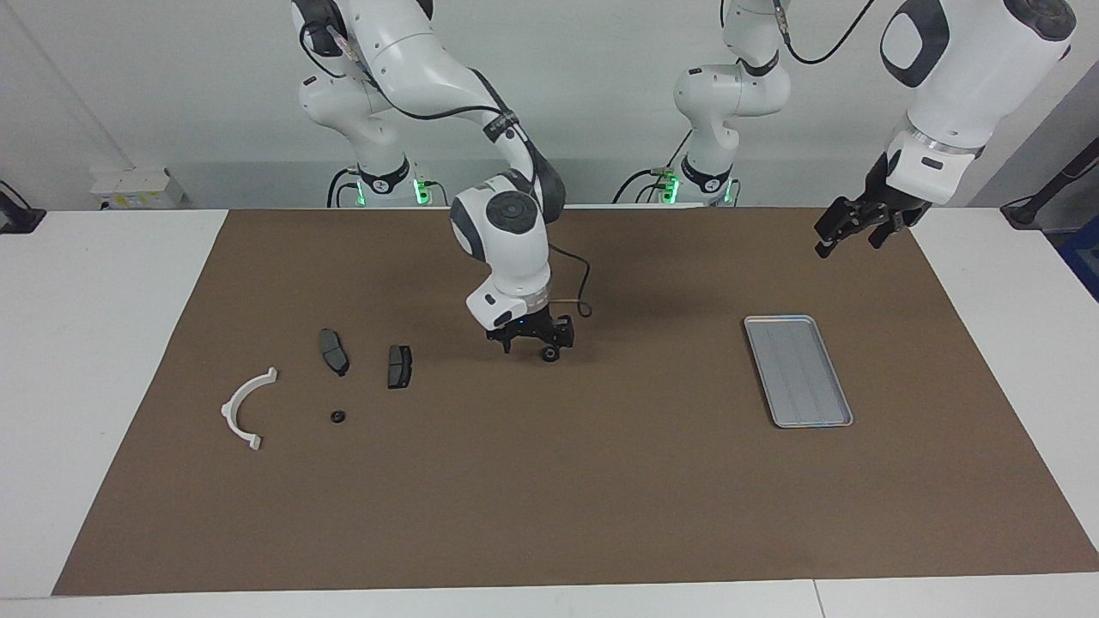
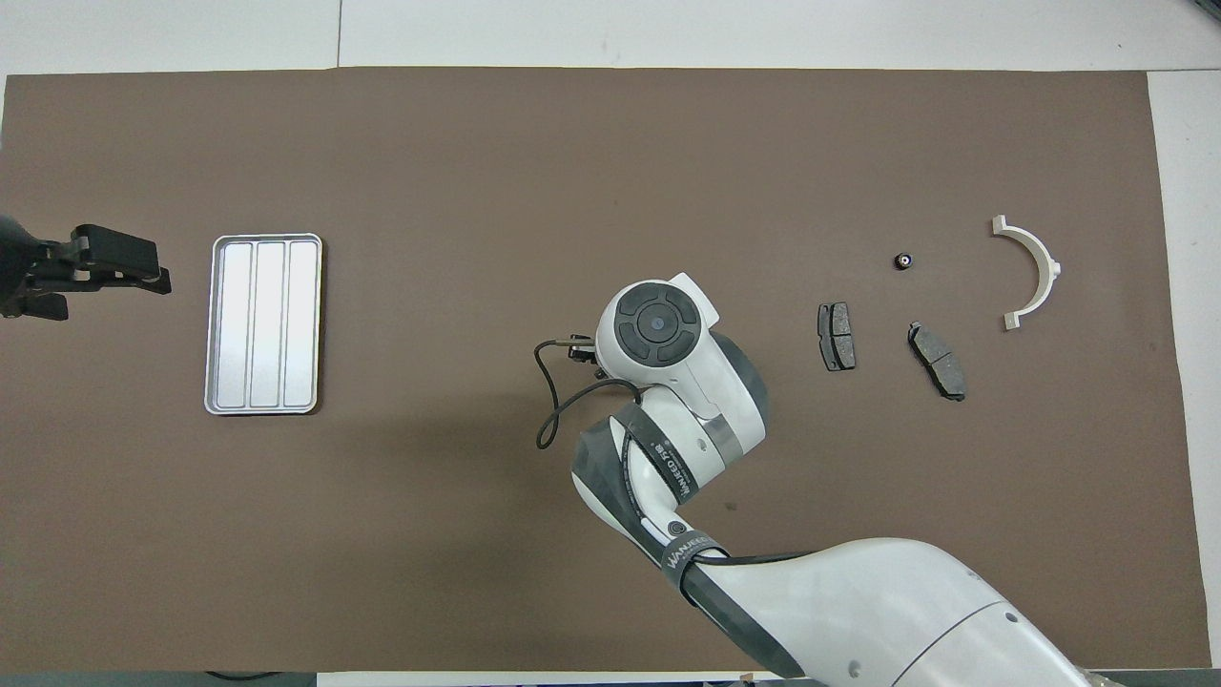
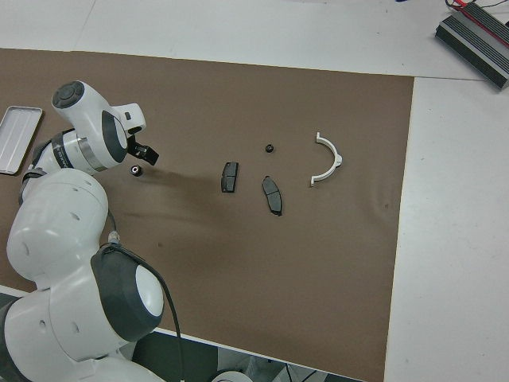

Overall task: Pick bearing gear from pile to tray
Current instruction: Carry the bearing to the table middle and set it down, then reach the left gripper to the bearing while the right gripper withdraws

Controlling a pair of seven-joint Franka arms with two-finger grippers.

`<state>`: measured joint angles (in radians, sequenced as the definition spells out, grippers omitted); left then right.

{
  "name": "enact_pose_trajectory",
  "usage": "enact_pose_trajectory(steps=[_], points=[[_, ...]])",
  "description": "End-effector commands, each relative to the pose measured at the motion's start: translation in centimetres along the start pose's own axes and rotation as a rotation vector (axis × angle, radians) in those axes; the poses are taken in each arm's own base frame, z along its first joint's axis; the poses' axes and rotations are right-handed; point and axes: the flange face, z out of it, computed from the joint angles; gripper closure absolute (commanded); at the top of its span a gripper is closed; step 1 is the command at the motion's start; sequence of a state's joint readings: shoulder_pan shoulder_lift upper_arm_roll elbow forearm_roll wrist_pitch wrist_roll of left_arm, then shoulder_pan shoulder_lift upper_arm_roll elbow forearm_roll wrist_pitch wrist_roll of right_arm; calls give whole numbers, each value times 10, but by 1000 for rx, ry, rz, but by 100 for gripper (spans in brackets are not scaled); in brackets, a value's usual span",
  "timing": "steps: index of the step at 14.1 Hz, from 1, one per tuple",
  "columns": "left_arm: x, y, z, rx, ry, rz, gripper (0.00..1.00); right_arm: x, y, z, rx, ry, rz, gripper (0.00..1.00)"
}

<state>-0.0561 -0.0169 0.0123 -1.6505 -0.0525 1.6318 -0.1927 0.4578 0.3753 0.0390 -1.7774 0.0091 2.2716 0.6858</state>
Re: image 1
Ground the silver metal tray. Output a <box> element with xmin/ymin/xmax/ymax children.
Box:
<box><xmin>743</xmin><ymin>314</ymin><xmax>855</xmax><ymax>430</ymax></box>

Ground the brown table mat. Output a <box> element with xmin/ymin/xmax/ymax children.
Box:
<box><xmin>52</xmin><ymin>206</ymin><xmax>1099</xmax><ymax>596</ymax></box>

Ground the long dark brake pad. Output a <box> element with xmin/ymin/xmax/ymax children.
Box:
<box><xmin>319</xmin><ymin>329</ymin><xmax>350</xmax><ymax>378</ymax></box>

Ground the blue box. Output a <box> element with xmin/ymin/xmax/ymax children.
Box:
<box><xmin>1060</xmin><ymin>219</ymin><xmax>1099</xmax><ymax>301</ymax></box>

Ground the white power box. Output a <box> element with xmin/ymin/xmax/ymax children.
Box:
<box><xmin>90</xmin><ymin>167</ymin><xmax>185</xmax><ymax>211</ymax></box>

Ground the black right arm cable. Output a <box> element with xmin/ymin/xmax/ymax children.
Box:
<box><xmin>299</xmin><ymin>17</ymin><xmax>595</xmax><ymax>320</ymax></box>

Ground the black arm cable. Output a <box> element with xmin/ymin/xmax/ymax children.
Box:
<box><xmin>773</xmin><ymin>0</ymin><xmax>877</xmax><ymax>66</ymax></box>
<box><xmin>299</xmin><ymin>17</ymin><xmax>595</xmax><ymax>320</ymax></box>

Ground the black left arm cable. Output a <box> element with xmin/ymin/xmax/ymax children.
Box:
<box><xmin>773</xmin><ymin>0</ymin><xmax>877</xmax><ymax>66</ymax></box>

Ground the white half-ring bracket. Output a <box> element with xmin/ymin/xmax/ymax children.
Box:
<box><xmin>221</xmin><ymin>367</ymin><xmax>279</xmax><ymax>451</ymax></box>

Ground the black clamp mount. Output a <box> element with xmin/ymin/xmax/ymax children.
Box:
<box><xmin>0</xmin><ymin>180</ymin><xmax>46</xmax><ymax>234</ymax></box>

